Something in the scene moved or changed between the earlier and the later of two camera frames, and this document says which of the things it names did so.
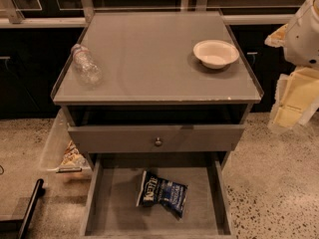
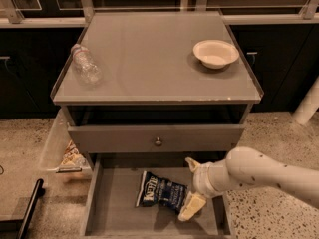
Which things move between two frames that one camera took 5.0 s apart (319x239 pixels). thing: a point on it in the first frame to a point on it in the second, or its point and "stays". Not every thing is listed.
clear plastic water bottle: x=86 y=66 stays
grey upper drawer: x=156 y=138 stays
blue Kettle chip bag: x=156 y=190 stays
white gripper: x=303 y=39 to x=200 y=180
